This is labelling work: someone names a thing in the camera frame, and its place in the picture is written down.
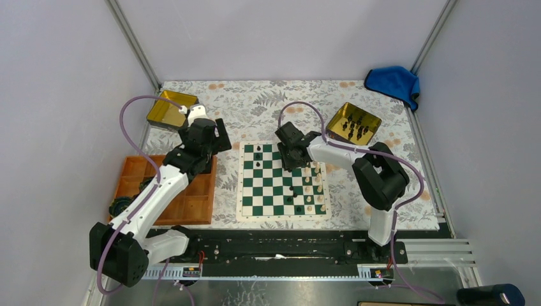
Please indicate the blue cloth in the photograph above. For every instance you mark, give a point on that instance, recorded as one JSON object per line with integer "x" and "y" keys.
{"x": 396, "y": 82}

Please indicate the orange compartment tray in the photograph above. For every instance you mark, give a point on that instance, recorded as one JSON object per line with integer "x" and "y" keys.
{"x": 193, "y": 206}

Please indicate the green white chess board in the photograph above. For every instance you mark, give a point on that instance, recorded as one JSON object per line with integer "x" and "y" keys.
{"x": 268, "y": 192}

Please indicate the black cylinder bottom right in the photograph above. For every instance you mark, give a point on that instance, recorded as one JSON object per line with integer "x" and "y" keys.
{"x": 494, "y": 295}

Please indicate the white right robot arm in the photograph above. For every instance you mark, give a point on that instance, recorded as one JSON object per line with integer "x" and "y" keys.
{"x": 381, "y": 178}

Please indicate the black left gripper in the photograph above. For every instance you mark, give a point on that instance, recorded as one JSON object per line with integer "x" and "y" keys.
{"x": 221, "y": 143}

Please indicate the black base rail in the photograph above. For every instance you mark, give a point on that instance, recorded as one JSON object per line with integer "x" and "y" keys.
{"x": 340, "y": 246}

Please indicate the dark spinning top upper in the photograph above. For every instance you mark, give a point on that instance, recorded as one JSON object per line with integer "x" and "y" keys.
{"x": 146, "y": 181}

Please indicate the floral table mat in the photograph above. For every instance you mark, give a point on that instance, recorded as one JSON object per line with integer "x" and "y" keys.
{"x": 250, "y": 110}

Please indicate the gold tin with chess pieces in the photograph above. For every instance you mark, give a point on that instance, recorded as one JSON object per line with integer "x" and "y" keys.
{"x": 353, "y": 125}

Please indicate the empty gold tin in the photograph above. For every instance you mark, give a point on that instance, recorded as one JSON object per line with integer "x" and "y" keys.
{"x": 167, "y": 116}

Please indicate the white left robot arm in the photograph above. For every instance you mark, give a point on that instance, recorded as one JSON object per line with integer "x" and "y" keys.
{"x": 121, "y": 249}

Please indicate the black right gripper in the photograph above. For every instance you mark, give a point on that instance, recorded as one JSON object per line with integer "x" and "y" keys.
{"x": 287, "y": 164}

